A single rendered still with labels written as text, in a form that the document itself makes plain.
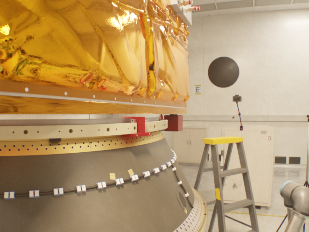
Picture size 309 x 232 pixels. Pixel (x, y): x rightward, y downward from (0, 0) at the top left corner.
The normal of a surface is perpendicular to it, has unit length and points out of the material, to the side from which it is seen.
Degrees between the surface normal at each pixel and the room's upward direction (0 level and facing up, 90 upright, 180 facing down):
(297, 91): 90
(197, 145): 90
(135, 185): 62
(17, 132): 90
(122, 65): 89
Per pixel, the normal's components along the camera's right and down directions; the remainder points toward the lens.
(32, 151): 0.37, -0.47
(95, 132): 0.65, 0.00
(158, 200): 0.73, -0.46
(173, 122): -0.37, 0.01
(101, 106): 0.93, 0.00
